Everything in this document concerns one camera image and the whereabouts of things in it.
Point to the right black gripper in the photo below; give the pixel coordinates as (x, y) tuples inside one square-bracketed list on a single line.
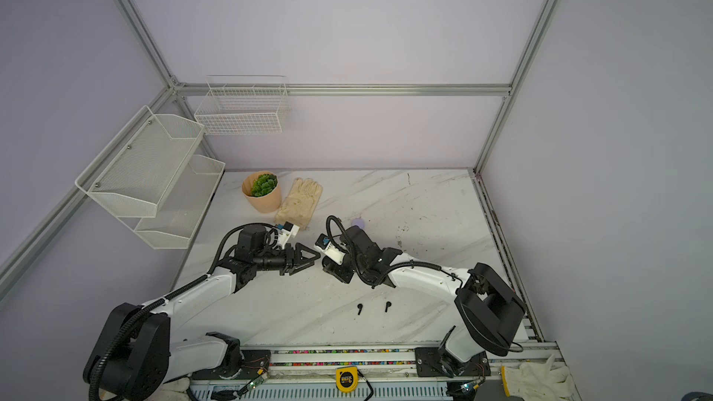
[(336, 270)]

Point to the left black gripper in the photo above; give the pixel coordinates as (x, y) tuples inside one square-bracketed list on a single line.
[(291, 257)]

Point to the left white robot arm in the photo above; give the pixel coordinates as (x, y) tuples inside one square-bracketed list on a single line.
[(140, 347)]

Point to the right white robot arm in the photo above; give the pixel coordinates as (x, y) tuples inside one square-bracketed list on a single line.
[(490, 311)]

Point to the beige work glove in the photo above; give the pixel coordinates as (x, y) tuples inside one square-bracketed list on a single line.
[(300, 204)]

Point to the peach pot with succulent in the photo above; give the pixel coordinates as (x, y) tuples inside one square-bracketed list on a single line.
[(262, 191)]

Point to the yellow tape measure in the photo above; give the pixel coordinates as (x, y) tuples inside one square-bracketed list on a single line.
[(347, 379)]

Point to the white mesh two-tier shelf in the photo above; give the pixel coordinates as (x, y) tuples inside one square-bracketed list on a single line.
[(152, 178)]

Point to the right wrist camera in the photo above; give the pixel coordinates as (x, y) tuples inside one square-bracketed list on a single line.
[(327, 247)]

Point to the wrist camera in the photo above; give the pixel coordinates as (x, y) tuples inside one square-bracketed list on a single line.
[(327, 247), (286, 232)]

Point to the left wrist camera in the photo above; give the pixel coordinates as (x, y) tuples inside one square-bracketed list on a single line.
[(286, 232)]

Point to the white wire basket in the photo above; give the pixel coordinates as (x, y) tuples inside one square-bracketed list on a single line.
[(240, 105)]

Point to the white glove right of rail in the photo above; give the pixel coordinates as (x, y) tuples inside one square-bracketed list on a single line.
[(538, 381)]

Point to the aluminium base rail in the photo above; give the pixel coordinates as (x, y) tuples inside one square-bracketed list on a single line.
[(385, 373)]

